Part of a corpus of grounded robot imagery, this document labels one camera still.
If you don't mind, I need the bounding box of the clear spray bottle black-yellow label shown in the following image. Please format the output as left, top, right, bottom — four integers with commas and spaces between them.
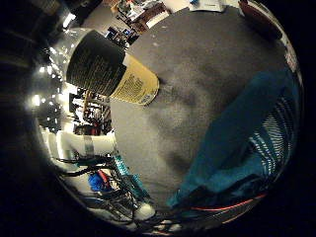
32, 28, 161, 132

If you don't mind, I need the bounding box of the teal cloth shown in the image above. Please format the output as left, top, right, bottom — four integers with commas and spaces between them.
166, 67, 301, 209

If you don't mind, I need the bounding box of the blue plastic item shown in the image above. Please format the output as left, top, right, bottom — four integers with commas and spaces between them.
87, 172, 111, 193

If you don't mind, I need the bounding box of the cluttered wooden desk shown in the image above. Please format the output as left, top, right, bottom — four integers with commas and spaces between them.
111, 0, 173, 35

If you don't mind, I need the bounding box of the white equipment box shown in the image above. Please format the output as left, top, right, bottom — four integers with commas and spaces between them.
189, 0, 225, 13

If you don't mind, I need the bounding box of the red cable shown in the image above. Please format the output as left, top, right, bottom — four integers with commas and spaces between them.
190, 193, 269, 212

